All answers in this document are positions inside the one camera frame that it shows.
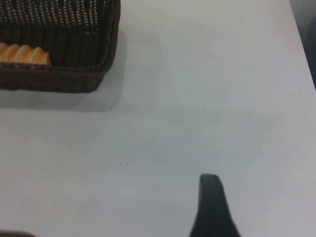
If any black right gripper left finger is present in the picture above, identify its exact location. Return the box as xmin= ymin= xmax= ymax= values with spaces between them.
xmin=0 ymin=230 xmax=36 ymax=237

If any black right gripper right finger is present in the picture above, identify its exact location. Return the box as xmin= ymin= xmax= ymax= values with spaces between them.
xmin=188 ymin=173 xmax=241 ymax=237

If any ridged golden bread roll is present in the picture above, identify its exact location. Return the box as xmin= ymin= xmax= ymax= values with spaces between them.
xmin=0 ymin=42 xmax=52 ymax=67

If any black wicker basket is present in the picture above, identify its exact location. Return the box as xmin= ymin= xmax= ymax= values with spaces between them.
xmin=0 ymin=0 xmax=122 ymax=94

